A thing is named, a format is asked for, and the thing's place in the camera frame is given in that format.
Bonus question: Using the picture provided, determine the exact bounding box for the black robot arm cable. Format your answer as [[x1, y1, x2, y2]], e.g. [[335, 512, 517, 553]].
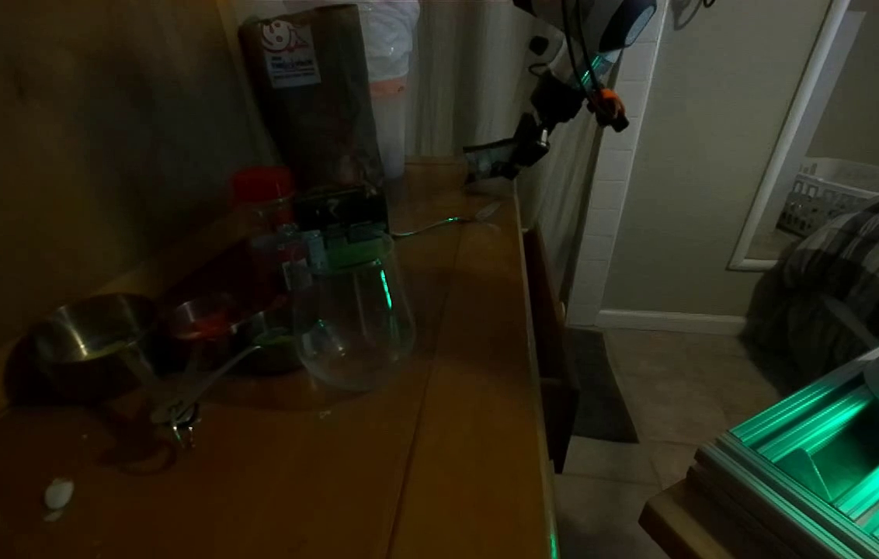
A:
[[556, 0, 607, 96]]

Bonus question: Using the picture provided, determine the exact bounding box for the wooden dresser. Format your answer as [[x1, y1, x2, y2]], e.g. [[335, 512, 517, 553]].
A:
[[0, 153, 564, 559]]

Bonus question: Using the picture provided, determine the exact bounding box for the metal fork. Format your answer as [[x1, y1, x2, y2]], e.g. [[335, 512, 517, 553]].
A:
[[387, 199, 503, 243]]

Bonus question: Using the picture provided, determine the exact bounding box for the aluminium extrusion frame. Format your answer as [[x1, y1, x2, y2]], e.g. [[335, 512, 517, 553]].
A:
[[644, 360, 879, 559]]

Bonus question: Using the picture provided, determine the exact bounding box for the metal measuring cup long handle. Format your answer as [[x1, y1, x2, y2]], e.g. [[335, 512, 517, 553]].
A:
[[153, 306, 308, 446]]

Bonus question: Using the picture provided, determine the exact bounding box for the brown paper bag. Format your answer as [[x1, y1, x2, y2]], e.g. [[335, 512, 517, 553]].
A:
[[235, 0, 387, 194]]

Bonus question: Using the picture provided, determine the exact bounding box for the white laundry basket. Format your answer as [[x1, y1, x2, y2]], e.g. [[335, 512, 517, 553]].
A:
[[773, 153, 879, 243]]

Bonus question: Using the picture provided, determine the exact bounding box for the green box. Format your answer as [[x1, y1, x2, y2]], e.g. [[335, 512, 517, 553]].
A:
[[293, 184, 394, 272]]

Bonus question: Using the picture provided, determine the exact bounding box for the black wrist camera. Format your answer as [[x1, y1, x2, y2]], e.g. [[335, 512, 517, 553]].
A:
[[586, 83, 633, 132]]

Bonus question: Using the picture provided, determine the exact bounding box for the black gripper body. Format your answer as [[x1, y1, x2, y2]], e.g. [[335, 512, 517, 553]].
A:
[[519, 70, 594, 141]]

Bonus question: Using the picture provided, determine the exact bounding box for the clear drinking glass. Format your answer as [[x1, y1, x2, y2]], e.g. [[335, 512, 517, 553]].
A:
[[285, 250, 420, 396]]

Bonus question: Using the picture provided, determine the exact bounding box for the white plastic bag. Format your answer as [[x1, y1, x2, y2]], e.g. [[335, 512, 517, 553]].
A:
[[353, 0, 422, 179]]

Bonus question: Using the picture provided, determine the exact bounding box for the small white lump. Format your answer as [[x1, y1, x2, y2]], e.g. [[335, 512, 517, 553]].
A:
[[40, 475, 77, 514]]

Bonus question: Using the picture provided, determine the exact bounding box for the white framed mirror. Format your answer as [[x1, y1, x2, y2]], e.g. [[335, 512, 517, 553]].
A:
[[726, 0, 879, 272]]

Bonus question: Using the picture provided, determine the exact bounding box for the red small measuring cup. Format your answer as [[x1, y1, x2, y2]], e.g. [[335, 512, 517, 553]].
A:
[[161, 293, 254, 360]]

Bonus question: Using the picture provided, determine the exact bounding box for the metal bowl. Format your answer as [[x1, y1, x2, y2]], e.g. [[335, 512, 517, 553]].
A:
[[29, 292, 167, 407]]

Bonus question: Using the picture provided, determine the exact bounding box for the red lid spice bottle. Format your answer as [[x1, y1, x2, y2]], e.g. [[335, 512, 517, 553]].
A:
[[230, 163, 328, 313]]

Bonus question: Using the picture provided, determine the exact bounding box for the dark floor rug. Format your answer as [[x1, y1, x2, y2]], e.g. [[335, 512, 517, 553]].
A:
[[559, 322, 640, 446]]

